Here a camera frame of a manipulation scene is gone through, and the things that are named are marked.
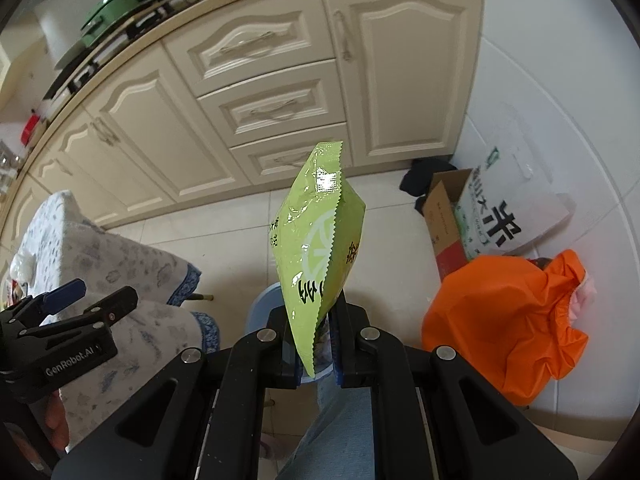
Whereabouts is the dark cloth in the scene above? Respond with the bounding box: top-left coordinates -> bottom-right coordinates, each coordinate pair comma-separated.
399,157 -> 458,213

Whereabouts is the red container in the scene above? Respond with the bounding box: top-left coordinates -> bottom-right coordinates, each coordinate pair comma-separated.
21,114 -> 41,146

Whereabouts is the pink cloth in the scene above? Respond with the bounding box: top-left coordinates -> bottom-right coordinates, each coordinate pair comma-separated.
570,272 -> 599,321

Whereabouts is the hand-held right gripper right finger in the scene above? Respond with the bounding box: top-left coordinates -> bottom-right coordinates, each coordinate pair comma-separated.
330,292 -> 581,480

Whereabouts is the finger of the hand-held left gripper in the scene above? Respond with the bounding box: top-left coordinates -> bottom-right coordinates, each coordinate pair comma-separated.
0,279 -> 87,332
20,286 -> 139,351

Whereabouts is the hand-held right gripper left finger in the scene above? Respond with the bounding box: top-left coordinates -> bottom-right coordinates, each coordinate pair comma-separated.
50,305 -> 304,480

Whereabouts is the black gas stove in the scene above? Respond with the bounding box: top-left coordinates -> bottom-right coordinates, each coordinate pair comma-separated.
42,5 -> 176,111

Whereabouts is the green electric pan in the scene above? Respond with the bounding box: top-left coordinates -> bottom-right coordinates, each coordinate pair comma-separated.
80,0 -> 176,51

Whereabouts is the orange plastic bag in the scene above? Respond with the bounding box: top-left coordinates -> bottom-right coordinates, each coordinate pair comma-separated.
421,251 -> 590,407

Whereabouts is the blue plastic bin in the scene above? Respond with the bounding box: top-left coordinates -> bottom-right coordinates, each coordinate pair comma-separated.
247,282 -> 346,387

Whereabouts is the cream kitchen cabinet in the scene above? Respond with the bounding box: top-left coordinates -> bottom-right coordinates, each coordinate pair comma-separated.
0,0 -> 488,251

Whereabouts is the white rice bag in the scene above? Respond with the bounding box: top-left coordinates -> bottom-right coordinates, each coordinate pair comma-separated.
455,105 -> 576,261

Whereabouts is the cream cabinet door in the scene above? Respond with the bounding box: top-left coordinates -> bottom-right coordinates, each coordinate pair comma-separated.
84,42 -> 251,204
30,107 -> 177,228
320,0 -> 485,167

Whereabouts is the floral tablecloth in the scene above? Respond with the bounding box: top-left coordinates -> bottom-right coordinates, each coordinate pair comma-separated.
10,190 -> 221,456

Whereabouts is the person's jeans leg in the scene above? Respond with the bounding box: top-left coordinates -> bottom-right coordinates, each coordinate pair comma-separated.
277,377 -> 376,480

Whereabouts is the cream cabinet drawer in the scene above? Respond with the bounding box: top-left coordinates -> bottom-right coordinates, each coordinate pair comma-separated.
230,122 -> 353,187
164,0 -> 337,97
196,59 -> 348,150

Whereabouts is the green snack bag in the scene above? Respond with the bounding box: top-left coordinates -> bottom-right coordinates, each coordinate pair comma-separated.
271,141 -> 366,380

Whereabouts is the cardboard box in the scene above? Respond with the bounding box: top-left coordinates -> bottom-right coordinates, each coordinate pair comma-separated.
421,169 -> 476,283

